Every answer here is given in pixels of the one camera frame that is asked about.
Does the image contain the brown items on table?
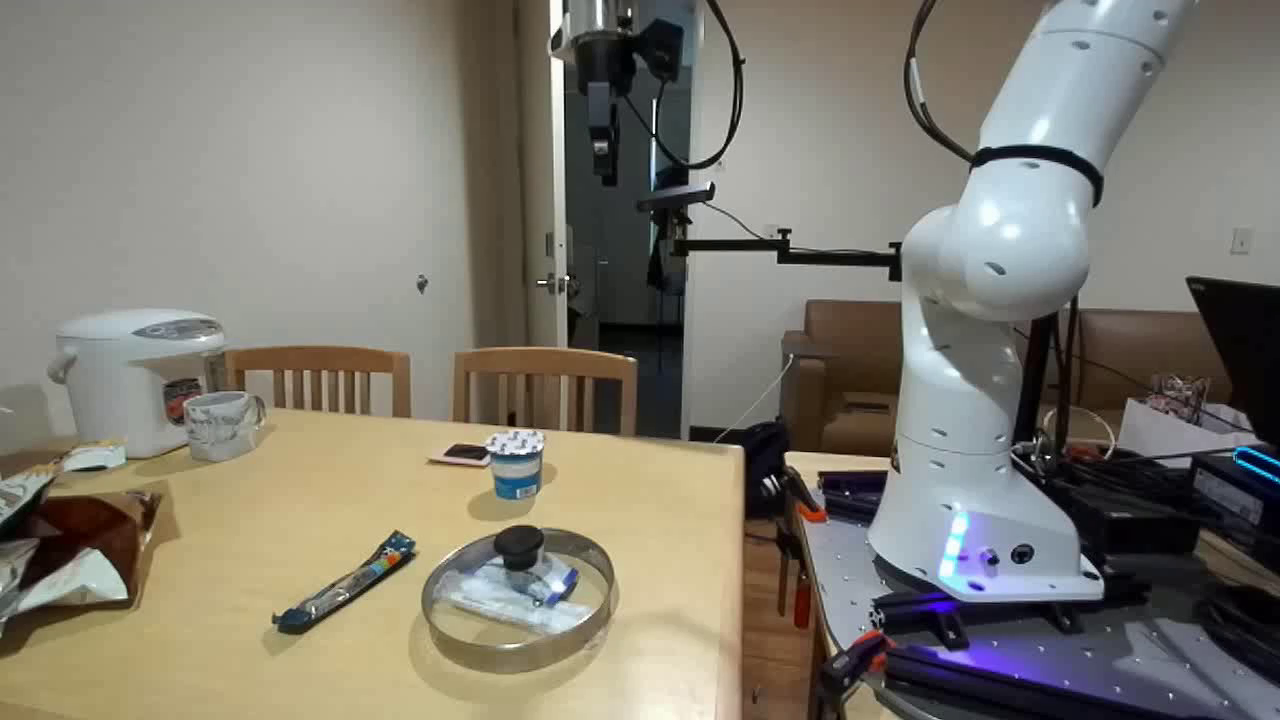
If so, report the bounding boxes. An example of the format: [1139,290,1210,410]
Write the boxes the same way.
[0,542,135,634]

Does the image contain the white crumpled napkin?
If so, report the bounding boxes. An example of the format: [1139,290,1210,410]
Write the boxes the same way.
[56,442,133,481]

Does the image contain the blue cup with foil lid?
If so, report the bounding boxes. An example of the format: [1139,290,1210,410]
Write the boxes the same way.
[485,426,554,509]

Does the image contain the black orange bar clamp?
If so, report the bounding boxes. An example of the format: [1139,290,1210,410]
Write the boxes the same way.
[775,459,834,634]
[813,629,902,706]

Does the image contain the pink cased smartphone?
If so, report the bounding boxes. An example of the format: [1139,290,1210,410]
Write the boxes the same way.
[425,442,496,472]

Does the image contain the wooden slat back chair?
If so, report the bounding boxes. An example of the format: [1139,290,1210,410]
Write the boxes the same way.
[448,345,643,442]
[218,345,415,421]

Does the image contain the black camera on boom arm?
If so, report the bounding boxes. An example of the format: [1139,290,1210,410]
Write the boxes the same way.
[634,179,912,293]

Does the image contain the black laptop screen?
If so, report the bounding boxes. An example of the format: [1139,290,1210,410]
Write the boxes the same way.
[1185,272,1280,456]

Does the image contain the brown leather sofa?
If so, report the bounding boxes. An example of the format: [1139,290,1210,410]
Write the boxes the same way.
[1067,303,1239,421]

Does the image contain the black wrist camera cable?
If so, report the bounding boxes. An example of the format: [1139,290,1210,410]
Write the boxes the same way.
[649,0,751,177]

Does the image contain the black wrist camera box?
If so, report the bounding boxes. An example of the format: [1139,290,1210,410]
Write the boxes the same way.
[630,18,693,79]

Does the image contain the black box with blue light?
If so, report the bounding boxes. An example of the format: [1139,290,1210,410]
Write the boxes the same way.
[1185,445,1280,542]

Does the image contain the brown leather armchair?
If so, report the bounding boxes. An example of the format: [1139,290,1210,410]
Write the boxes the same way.
[775,296,912,459]

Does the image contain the grey robot mounting plate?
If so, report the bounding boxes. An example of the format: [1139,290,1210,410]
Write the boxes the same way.
[798,509,1280,720]

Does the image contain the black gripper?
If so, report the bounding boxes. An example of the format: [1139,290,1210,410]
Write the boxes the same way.
[567,26,639,193]

